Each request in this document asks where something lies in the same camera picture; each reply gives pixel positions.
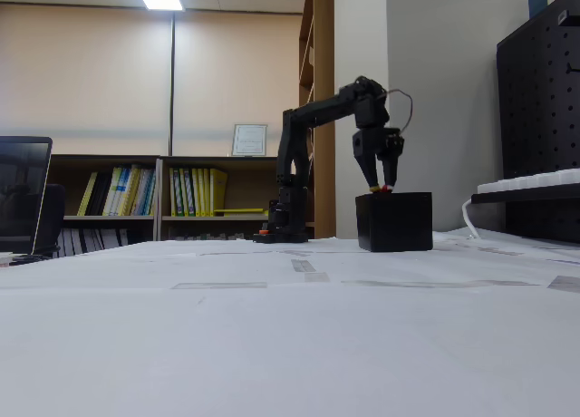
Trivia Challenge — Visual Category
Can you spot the black open box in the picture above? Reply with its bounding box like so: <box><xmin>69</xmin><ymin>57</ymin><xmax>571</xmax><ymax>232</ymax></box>
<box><xmin>354</xmin><ymin>191</ymin><xmax>435</xmax><ymax>254</ymax></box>

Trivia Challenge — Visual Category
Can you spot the tall wooden bookshelf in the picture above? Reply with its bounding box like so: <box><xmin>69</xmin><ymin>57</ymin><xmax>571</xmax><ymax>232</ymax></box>
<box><xmin>297</xmin><ymin>0</ymin><xmax>336</xmax><ymax>240</ymax></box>

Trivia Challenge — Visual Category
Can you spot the framed white certificate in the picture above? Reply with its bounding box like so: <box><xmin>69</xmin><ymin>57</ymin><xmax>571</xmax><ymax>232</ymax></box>
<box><xmin>231</xmin><ymin>123</ymin><xmax>269</xmax><ymax>158</ymax></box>

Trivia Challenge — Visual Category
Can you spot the black pegboard shelf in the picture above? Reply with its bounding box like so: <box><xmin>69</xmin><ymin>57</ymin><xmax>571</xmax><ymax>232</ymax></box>
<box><xmin>470</xmin><ymin>182</ymin><xmax>580</xmax><ymax>206</ymax></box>

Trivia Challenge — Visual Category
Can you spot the white power strip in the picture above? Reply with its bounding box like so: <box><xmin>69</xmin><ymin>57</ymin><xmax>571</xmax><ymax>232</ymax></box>
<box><xmin>477</xmin><ymin>167</ymin><xmax>580</xmax><ymax>195</ymax></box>

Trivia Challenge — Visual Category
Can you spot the black pegboard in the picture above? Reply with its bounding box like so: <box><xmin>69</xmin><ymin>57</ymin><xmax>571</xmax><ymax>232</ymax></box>
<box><xmin>496</xmin><ymin>0</ymin><xmax>580</xmax><ymax>245</ymax></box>

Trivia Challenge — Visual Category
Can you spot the beige roller blind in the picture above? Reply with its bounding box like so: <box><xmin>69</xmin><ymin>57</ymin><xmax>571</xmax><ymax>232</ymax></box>
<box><xmin>174</xmin><ymin>9</ymin><xmax>304</xmax><ymax>145</ymax></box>
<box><xmin>0</xmin><ymin>3</ymin><xmax>172</xmax><ymax>145</ymax></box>

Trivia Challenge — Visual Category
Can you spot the wide yellow binder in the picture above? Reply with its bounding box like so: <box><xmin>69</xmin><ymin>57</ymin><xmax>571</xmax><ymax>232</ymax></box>
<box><xmin>208</xmin><ymin>168</ymin><xmax>229</xmax><ymax>218</ymax></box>

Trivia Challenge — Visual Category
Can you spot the low wooden bookshelf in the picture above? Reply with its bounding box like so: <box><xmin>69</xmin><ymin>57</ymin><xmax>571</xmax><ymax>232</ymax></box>
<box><xmin>38</xmin><ymin>153</ymin><xmax>164</xmax><ymax>258</ymax></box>
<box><xmin>156</xmin><ymin>155</ymin><xmax>316</xmax><ymax>243</ymax></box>

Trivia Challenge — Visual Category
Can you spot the yellow binder green label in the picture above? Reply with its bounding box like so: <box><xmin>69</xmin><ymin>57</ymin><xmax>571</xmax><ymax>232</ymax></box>
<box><xmin>169</xmin><ymin>167</ymin><xmax>179</xmax><ymax>218</ymax></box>
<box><xmin>174</xmin><ymin>167</ymin><xmax>186</xmax><ymax>218</ymax></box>
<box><xmin>179</xmin><ymin>167</ymin><xmax>193</xmax><ymax>218</ymax></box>

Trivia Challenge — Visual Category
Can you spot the white taped paper cover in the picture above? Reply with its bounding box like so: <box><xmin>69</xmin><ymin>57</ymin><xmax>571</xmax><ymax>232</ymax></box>
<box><xmin>0</xmin><ymin>228</ymin><xmax>580</xmax><ymax>417</ymax></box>

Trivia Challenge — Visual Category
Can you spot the blue rounded partition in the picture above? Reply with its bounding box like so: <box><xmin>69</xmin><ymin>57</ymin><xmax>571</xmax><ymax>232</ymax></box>
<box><xmin>528</xmin><ymin>0</ymin><xmax>580</xmax><ymax>20</ymax></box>

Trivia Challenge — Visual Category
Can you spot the blue white book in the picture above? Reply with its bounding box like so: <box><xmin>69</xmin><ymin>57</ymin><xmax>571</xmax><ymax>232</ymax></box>
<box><xmin>111</xmin><ymin>165</ymin><xmax>133</xmax><ymax>218</ymax></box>
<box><xmin>130</xmin><ymin>166</ymin><xmax>151</xmax><ymax>218</ymax></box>
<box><xmin>142</xmin><ymin>168</ymin><xmax>158</xmax><ymax>218</ymax></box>

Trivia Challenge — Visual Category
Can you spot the yellow white book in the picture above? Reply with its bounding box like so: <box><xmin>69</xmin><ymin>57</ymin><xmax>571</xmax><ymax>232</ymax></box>
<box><xmin>101</xmin><ymin>165</ymin><xmax>124</xmax><ymax>218</ymax></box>
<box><xmin>120</xmin><ymin>164</ymin><xmax>142</xmax><ymax>218</ymax></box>

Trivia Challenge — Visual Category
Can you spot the black book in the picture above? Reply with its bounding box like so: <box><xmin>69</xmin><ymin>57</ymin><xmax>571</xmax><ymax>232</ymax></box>
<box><xmin>84</xmin><ymin>170</ymin><xmax>108</xmax><ymax>218</ymax></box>
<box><xmin>94</xmin><ymin>170</ymin><xmax>115</xmax><ymax>218</ymax></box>

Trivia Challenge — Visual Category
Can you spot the thin yellow book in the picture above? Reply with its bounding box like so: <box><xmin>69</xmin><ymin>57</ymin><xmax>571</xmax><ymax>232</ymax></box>
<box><xmin>76</xmin><ymin>171</ymin><xmax>99</xmax><ymax>218</ymax></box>

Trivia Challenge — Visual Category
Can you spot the black laptop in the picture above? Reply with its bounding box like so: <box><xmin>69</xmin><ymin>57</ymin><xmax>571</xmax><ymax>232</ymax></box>
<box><xmin>0</xmin><ymin>136</ymin><xmax>54</xmax><ymax>257</ymax></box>

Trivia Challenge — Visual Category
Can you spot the red white gripper servo cable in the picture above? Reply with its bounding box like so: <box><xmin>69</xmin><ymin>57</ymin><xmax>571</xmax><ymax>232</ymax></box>
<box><xmin>383</xmin><ymin>88</ymin><xmax>414</xmax><ymax>131</ymax></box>

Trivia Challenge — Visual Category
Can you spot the white power strip cable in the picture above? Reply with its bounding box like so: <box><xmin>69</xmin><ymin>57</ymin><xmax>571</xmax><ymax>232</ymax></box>
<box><xmin>460</xmin><ymin>198</ymin><xmax>482</xmax><ymax>240</ymax></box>

